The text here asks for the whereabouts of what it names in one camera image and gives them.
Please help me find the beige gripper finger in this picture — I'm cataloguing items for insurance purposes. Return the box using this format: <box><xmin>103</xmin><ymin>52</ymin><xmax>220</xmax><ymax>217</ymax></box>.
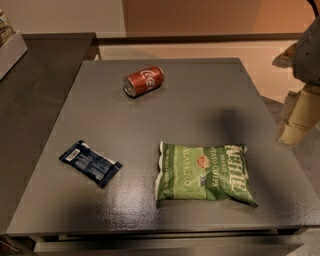
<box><xmin>272</xmin><ymin>43</ymin><xmax>297</xmax><ymax>68</ymax></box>
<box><xmin>277</xmin><ymin>84</ymin><xmax>320</xmax><ymax>145</ymax></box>

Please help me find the red coke can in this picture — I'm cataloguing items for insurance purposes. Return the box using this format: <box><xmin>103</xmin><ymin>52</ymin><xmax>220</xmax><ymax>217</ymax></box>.
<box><xmin>123</xmin><ymin>66</ymin><xmax>164</xmax><ymax>98</ymax></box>

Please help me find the green jalapeno chips bag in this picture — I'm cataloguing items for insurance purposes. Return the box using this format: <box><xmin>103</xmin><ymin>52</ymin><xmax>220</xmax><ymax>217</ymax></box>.
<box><xmin>155</xmin><ymin>142</ymin><xmax>258</xmax><ymax>208</ymax></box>

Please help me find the blue snack packet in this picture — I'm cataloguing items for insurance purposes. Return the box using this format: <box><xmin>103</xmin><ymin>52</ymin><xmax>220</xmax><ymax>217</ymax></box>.
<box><xmin>59</xmin><ymin>140</ymin><xmax>123</xmax><ymax>188</ymax></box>

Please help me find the white box on counter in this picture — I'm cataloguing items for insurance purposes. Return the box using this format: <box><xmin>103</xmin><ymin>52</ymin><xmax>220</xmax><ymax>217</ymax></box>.
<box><xmin>0</xmin><ymin>32</ymin><xmax>28</xmax><ymax>80</ymax></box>

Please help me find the black cable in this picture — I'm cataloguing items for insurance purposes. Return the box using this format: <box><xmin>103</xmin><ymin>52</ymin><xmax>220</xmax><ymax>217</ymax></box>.
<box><xmin>306</xmin><ymin>0</ymin><xmax>320</xmax><ymax>18</ymax></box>

